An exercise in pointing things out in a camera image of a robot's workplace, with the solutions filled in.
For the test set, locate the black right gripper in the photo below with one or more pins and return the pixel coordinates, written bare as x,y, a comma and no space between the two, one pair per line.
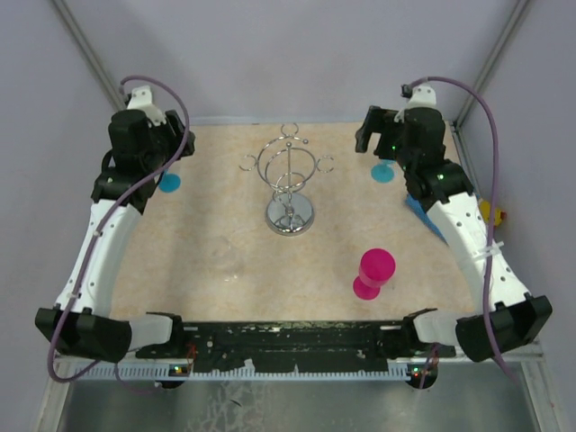
378,121

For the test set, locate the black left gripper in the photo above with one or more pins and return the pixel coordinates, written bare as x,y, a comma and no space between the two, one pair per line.
176,139

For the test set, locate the blue wine glass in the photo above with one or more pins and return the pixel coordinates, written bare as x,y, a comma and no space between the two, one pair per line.
169,182
383,171

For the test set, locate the clear wine glass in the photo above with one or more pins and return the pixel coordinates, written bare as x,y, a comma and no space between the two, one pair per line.
226,260

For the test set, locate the pink wine glass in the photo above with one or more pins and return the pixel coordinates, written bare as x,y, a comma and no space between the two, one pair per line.
377,267

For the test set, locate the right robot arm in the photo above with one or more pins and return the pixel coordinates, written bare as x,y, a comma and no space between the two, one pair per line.
507,315

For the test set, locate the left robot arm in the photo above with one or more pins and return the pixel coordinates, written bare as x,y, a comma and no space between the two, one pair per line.
79,323

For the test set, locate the chrome wine glass rack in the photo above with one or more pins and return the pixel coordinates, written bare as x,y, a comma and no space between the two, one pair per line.
286,165

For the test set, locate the blue Pikachu cloth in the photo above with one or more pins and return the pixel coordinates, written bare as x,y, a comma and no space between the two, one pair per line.
463,216

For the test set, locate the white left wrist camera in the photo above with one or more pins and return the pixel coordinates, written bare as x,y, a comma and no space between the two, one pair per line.
141,98

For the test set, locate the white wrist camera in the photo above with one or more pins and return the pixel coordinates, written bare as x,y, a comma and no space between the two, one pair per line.
141,98
417,96

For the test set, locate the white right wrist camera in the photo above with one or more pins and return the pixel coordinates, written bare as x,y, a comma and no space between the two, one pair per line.
417,96

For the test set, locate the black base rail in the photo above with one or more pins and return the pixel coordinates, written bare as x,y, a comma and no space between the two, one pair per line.
285,346

